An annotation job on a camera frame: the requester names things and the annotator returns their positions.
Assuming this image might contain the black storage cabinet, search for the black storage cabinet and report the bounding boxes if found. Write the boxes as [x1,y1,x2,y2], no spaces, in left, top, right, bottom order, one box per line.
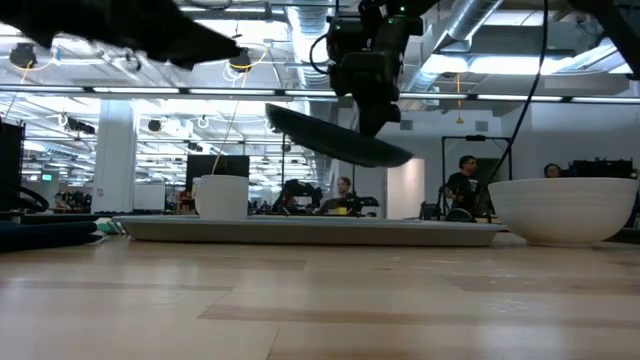
[0,121,27,214]

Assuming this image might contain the navy cloth napkin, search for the navy cloth napkin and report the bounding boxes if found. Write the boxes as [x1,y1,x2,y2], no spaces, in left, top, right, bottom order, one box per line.
[0,220,104,254]

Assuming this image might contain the black equipment rack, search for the black equipment rack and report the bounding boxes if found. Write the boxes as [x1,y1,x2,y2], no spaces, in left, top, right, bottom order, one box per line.
[568,158,640,180]

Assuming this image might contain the white door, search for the white door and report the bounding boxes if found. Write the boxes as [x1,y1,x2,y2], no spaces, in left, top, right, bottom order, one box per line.
[385,157,427,221]

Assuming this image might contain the black computer monitor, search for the black computer monitor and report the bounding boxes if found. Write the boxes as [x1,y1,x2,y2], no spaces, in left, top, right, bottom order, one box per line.
[185,154,251,217]

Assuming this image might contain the black ceiling-mounted device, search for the black ceiling-mounted device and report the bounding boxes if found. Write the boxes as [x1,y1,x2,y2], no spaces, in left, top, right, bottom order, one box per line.
[228,46,253,74]
[8,42,39,70]

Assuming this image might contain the long LED light bar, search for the long LED light bar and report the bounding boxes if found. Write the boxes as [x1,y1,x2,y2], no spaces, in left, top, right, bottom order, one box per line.
[0,84,640,105]

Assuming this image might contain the dark teal plate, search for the dark teal plate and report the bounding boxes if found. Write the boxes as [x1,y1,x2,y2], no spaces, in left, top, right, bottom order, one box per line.
[264,102,415,169]

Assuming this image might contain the thick black looped cable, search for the thick black looped cable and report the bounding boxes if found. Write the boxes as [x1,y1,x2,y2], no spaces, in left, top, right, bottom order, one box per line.
[0,183,51,214]

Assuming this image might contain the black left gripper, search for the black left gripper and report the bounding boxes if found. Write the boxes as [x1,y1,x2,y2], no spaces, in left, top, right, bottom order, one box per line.
[0,0,244,71]

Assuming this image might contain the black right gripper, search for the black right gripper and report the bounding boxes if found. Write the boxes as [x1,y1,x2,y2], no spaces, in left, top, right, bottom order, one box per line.
[330,14,424,138]

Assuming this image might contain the black gantry frame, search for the black gantry frame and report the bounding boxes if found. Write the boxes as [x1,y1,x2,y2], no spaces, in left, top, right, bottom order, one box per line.
[281,130,357,211]
[440,134,513,217]

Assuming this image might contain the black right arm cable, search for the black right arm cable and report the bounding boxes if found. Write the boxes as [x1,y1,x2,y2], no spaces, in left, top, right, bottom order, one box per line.
[477,0,550,204]

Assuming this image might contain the white ribbed cup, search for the white ribbed cup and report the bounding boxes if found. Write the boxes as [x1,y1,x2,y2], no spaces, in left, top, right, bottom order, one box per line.
[193,174,251,221]

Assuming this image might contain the white ribbed bowl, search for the white ribbed bowl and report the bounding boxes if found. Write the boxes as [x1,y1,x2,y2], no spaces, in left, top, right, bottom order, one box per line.
[486,176,640,248]

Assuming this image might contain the smooth silver air duct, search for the smooth silver air duct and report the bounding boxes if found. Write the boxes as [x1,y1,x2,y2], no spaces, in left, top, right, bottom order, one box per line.
[402,0,505,94]

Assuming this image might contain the wide ribbed air duct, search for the wide ribbed air duct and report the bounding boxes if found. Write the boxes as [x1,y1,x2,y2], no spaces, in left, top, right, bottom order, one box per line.
[285,0,343,92]

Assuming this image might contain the white square column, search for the white square column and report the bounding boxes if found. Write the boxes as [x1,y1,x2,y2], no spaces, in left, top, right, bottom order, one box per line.
[91,98,139,215]

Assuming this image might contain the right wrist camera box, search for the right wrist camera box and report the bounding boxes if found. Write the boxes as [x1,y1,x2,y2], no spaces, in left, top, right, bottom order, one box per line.
[325,16,386,55]

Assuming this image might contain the grey plastic tray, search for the grey plastic tray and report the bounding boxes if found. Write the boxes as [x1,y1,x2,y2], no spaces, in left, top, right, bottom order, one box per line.
[111,214,510,248]

